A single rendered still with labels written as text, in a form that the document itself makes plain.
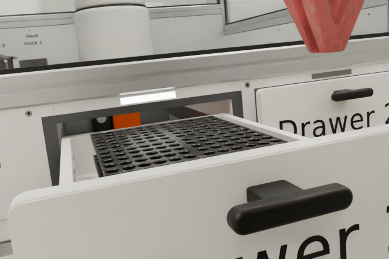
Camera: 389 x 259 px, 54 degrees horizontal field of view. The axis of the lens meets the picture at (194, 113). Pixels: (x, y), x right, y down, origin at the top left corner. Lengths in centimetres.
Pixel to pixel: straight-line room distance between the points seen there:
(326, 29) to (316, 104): 44
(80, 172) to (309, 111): 37
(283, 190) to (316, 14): 10
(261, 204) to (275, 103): 41
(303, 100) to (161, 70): 23
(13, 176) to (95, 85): 16
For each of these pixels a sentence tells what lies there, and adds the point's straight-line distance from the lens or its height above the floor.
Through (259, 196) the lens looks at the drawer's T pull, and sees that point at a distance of 23.
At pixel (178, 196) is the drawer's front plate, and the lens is 23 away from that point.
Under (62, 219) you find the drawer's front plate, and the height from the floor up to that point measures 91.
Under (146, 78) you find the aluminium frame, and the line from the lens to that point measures 56.
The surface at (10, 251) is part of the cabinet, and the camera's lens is 62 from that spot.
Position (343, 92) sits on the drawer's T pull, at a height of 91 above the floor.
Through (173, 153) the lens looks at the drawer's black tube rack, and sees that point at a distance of 38.
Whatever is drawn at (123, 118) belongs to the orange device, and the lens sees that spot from 92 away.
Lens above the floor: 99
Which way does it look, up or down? 9 degrees down
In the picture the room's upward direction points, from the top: 6 degrees counter-clockwise
